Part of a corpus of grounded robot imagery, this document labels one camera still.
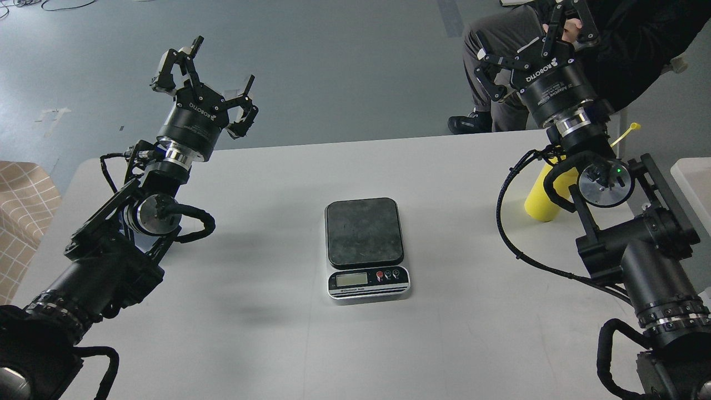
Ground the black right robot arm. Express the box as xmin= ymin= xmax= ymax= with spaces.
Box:
xmin=465 ymin=1 xmax=709 ymax=399

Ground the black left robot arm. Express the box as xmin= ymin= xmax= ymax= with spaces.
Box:
xmin=1 ymin=36 xmax=258 ymax=399

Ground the yellow squeeze bottle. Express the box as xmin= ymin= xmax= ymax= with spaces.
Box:
xmin=527 ymin=125 xmax=636 ymax=221

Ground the seated person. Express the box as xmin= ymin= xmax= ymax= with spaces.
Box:
xmin=448 ymin=1 xmax=710 ymax=134

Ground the beige checkered cloth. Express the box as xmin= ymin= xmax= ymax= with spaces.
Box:
xmin=1 ymin=161 xmax=62 ymax=306

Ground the white side table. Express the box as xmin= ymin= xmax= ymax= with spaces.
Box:
xmin=670 ymin=157 xmax=710 ymax=233

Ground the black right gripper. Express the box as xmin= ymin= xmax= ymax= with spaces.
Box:
xmin=474 ymin=1 xmax=600 ymax=128

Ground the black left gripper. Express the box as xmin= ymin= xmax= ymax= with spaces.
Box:
xmin=150 ymin=36 xmax=259 ymax=162

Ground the digital kitchen scale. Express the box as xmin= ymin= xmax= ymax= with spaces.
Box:
xmin=324 ymin=197 xmax=412 ymax=302

